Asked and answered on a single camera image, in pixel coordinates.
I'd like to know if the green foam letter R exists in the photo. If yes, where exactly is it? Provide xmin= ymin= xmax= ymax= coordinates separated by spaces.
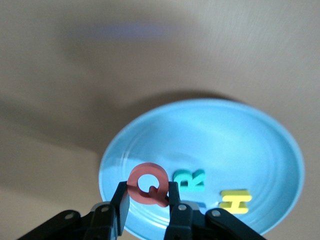
xmin=172 ymin=168 xmax=207 ymax=193

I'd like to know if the yellow foam letter H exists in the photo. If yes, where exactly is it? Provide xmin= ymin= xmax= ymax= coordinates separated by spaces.
xmin=218 ymin=188 xmax=252 ymax=215

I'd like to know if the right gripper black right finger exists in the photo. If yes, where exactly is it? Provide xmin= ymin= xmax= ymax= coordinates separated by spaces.
xmin=163 ymin=181 xmax=206 ymax=240

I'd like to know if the red foam letter Q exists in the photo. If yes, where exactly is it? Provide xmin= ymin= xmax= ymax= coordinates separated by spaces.
xmin=126 ymin=162 xmax=170 ymax=208

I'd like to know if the blue plate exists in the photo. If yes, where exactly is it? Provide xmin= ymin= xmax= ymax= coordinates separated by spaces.
xmin=98 ymin=97 xmax=306 ymax=240

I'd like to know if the brown table cover sheet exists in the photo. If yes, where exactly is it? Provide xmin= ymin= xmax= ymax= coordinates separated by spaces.
xmin=0 ymin=0 xmax=320 ymax=240

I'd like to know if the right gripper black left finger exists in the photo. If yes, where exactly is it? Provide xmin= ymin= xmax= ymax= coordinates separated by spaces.
xmin=83 ymin=181 xmax=131 ymax=240

